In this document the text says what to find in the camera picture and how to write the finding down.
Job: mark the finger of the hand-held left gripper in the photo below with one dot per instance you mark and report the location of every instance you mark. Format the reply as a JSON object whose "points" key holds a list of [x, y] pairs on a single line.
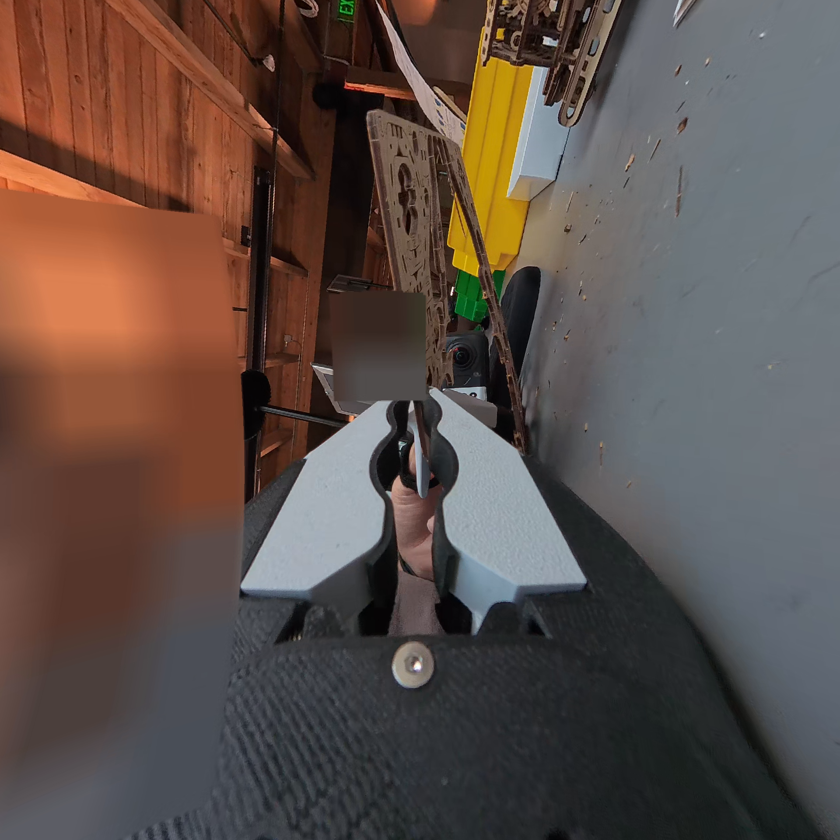
{"points": [[423, 459]]}

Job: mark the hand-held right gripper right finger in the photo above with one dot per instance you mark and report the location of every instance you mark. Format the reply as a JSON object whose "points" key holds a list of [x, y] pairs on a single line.
{"points": [[508, 525]]}

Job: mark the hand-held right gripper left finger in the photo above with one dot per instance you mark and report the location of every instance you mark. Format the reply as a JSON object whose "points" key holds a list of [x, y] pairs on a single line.
{"points": [[315, 518]]}

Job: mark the laser-cut wooden parts sheet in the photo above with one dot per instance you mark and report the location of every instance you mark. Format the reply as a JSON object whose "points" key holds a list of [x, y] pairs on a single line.
{"points": [[387, 177]]}

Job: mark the person's left forearm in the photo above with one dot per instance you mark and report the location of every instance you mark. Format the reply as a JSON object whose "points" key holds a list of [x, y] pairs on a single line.
{"points": [[417, 604]]}

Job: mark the assembled wooden mechanical model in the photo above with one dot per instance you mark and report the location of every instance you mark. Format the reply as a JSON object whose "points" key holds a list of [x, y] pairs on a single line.
{"points": [[564, 46]]}

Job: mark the person's left hand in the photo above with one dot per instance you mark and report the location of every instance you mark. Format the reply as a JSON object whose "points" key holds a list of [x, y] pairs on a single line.
{"points": [[413, 525]]}

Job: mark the silver framed panel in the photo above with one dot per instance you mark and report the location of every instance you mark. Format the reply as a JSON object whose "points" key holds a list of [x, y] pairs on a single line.
{"points": [[325, 387]]}

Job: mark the black round fan on pole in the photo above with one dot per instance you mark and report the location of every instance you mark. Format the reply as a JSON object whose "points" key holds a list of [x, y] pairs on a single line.
{"points": [[254, 403]]}

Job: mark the green plastic bin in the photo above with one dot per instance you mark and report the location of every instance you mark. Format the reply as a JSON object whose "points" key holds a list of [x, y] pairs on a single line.
{"points": [[476, 295]]}

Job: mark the yellow plastic bin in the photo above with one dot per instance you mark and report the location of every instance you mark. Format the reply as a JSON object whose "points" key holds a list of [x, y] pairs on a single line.
{"points": [[495, 144]]}

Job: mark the white box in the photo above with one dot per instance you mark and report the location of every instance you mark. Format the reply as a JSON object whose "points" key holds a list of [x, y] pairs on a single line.
{"points": [[541, 151]]}

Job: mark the scattered wood scraps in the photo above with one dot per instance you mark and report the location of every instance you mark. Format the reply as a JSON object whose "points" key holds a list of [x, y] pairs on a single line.
{"points": [[679, 190]]}

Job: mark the hanging white paper banner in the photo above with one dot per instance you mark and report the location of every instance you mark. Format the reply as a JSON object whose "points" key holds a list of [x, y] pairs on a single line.
{"points": [[420, 72]]}

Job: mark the green exit sign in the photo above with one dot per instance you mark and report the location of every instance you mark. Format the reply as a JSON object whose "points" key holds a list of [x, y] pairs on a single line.
{"points": [[346, 8]]}

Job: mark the white instruction booklet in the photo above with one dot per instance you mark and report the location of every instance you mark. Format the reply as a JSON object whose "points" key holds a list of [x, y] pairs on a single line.
{"points": [[684, 9]]}

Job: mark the black action camera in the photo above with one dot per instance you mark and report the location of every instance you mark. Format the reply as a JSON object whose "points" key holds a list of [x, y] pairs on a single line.
{"points": [[464, 358]]}

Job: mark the black metal wall rail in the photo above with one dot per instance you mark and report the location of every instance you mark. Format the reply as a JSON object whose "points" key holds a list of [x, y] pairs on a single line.
{"points": [[260, 262]]}

